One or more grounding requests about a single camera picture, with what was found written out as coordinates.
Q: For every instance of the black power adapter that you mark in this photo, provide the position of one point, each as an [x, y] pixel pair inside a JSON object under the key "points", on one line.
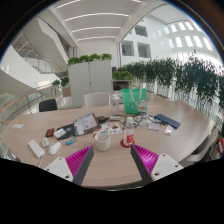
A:
{"points": [[102, 119]]}

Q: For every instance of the black notebook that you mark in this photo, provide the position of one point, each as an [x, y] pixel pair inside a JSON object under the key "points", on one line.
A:
{"points": [[70, 128]]}

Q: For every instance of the white chair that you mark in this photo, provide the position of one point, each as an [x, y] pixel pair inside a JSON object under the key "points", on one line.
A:
{"points": [[96, 100], [203, 150]]}

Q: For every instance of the green tote bag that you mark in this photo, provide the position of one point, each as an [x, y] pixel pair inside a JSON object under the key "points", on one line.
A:
{"points": [[131, 101]]}

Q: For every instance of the clear red-labelled water bottle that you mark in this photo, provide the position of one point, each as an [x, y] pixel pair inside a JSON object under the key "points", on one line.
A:
{"points": [[129, 136]]}

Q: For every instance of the small grey-white oval mouse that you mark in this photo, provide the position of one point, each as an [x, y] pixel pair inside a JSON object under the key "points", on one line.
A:
{"points": [[45, 142]]}

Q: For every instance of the white cabinet topped with plants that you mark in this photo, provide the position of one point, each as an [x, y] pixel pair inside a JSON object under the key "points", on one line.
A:
{"points": [[90, 81]]}

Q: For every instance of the white power strip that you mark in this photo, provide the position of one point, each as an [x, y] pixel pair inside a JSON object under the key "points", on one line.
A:
{"points": [[36, 149]]}

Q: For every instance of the ceiling light strips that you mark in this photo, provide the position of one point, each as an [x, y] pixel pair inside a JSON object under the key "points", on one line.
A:
{"points": [[96, 15]]}

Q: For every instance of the white card box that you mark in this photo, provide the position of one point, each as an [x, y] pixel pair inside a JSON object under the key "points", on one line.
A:
{"points": [[60, 133]]}

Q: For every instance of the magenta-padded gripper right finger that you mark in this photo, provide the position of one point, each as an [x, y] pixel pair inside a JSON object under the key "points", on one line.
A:
{"points": [[165, 165]]}

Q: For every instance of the small clear plastic packet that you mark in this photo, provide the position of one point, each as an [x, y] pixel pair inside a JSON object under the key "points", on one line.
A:
{"points": [[168, 130]]}

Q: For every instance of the green plant hedge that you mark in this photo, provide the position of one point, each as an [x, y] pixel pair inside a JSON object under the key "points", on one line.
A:
{"points": [[190, 78]]}

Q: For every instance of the brown clipboard with papers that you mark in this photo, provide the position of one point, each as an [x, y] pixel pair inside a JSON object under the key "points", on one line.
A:
{"points": [[86, 124]]}

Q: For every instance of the dark blue flat case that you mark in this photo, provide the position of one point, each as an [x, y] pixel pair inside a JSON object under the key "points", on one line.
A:
{"points": [[167, 121]]}

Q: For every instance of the white name card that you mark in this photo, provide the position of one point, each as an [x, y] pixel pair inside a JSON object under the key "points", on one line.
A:
{"points": [[154, 126]]}

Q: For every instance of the white grid-pattern mug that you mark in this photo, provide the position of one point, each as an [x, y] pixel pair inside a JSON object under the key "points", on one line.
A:
{"points": [[102, 144]]}

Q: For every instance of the clear white-lidded drink jug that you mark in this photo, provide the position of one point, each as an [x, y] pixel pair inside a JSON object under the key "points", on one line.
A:
{"points": [[115, 106]]}

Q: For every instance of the white computer mouse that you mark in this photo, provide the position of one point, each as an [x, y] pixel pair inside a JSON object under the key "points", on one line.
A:
{"points": [[54, 148]]}

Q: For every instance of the black chair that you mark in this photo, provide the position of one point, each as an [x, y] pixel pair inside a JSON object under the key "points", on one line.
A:
{"points": [[48, 105]]}

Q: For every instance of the red and black small box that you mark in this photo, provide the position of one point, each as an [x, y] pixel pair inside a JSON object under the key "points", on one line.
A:
{"points": [[49, 132]]}

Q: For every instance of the white paper slip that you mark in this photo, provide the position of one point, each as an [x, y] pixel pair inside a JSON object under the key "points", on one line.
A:
{"points": [[18, 126]]}

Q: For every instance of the potted green plants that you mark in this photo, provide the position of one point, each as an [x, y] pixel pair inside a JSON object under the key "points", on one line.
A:
{"points": [[64, 81]]}

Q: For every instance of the colourful sticker sheet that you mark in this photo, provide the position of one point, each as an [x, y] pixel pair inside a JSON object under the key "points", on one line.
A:
{"points": [[113, 127]]}

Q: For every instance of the glass railing with wooden handrail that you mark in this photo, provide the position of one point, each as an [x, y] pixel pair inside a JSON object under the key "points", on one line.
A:
{"points": [[16, 103]]}

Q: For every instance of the small green wrapped packet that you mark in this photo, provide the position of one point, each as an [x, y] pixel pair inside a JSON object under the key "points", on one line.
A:
{"points": [[71, 141]]}

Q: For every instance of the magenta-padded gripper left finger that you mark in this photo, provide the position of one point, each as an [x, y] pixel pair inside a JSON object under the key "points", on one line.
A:
{"points": [[59, 167]]}

